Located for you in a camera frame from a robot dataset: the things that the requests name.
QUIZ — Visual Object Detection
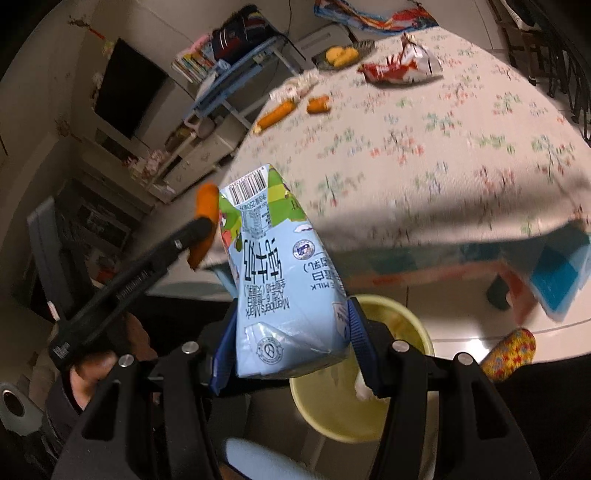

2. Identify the yellow bin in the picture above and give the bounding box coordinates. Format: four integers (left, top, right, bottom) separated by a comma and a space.
288, 294, 437, 441

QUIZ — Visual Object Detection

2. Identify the blue desk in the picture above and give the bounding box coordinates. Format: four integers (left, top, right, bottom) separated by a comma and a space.
185, 36, 305, 132

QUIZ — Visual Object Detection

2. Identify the blue checked under cloth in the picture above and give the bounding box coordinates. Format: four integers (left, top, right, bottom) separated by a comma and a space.
342, 222, 591, 324

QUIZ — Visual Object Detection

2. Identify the white tissue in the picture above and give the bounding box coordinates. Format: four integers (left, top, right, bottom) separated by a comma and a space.
353, 374, 386, 400

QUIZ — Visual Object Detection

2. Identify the dark backpack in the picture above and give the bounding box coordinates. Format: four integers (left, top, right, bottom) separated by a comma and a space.
211, 4, 273, 63

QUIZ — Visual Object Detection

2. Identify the colourful hanging bag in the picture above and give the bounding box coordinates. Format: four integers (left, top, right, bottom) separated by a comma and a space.
314, 0, 439, 33

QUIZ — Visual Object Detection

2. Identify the floral tablecloth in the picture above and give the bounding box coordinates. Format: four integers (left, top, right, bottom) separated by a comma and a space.
203, 28, 591, 273

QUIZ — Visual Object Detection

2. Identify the row of books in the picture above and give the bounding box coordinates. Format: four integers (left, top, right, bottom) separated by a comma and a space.
172, 34, 218, 84

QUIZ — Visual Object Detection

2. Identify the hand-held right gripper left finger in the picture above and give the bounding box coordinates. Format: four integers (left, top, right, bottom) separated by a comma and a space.
51, 318, 245, 480

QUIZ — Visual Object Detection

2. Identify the wooden chair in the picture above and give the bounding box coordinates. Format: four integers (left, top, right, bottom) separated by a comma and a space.
489, 0, 555, 84

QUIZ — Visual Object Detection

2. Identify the pink floral box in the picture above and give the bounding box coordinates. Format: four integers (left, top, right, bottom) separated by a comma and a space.
129, 150, 169, 183

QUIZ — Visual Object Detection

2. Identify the cream cabinet with drawers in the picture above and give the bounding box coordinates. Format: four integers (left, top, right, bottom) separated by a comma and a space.
81, 111, 247, 204

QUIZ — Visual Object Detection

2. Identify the red hanging ornament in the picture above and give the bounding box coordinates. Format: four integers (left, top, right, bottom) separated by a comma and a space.
69, 16, 105, 42

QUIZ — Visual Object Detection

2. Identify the colourful slipper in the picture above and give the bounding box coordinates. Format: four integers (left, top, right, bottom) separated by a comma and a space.
480, 328, 537, 383

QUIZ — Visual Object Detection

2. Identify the person's left hand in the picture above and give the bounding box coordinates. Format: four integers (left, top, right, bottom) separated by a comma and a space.
69, 314, 155, 409

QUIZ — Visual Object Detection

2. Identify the black television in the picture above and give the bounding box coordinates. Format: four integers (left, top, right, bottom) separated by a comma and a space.
93, 38, 169, 140

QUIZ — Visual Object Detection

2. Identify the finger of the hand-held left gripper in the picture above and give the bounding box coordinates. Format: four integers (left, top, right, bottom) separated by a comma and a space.
48, 216, 217, 370

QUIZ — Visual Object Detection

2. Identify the grey shelf unit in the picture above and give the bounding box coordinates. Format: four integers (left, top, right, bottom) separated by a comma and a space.
25, 185, 139, 324

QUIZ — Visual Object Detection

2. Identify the red white snack wrapper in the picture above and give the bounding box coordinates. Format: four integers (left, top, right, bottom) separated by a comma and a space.
356, 34, 444, 85

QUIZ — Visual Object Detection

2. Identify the light blue milk carton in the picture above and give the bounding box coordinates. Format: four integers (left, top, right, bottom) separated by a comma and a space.
217, 164, 352, 380

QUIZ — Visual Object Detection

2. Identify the grey oval plate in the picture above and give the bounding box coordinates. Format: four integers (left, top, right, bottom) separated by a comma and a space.
311, 41, 376, 71

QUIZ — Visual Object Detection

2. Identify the white appliance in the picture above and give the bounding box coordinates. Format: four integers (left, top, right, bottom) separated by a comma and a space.
293, 23, 352, 65

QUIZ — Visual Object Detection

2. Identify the pink jug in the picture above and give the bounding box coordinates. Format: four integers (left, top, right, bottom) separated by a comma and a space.
185, 113, 215, 138

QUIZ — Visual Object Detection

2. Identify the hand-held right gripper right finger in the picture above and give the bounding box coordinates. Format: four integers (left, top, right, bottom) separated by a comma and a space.
348, 298, 541, 480

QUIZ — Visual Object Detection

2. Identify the black chair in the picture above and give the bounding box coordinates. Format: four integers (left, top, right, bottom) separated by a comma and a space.
538, 9, 591, 144

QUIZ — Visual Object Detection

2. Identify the white cushion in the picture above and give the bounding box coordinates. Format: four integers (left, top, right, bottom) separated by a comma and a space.
505, 0, 541, 31

